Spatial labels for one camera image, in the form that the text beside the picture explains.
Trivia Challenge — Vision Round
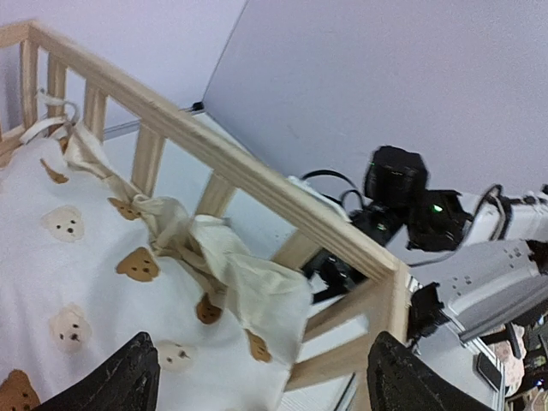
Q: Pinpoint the bear print cushion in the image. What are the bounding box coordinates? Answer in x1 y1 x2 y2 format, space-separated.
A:
1 115 311 410

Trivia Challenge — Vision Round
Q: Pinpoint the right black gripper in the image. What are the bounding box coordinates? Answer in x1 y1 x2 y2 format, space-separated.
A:
301 201 407 303

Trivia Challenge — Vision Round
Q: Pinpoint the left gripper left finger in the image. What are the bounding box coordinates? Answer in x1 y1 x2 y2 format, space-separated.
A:
37 331 160 411

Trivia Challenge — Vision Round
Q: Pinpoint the wooden pet bed frame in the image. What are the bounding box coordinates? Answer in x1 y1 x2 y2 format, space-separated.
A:
1 21 408 397

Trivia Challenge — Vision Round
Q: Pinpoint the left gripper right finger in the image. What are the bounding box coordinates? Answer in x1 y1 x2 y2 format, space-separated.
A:
366 331 499 410

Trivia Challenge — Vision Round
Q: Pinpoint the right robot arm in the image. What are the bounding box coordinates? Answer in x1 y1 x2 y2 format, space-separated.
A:
343 146 547 344

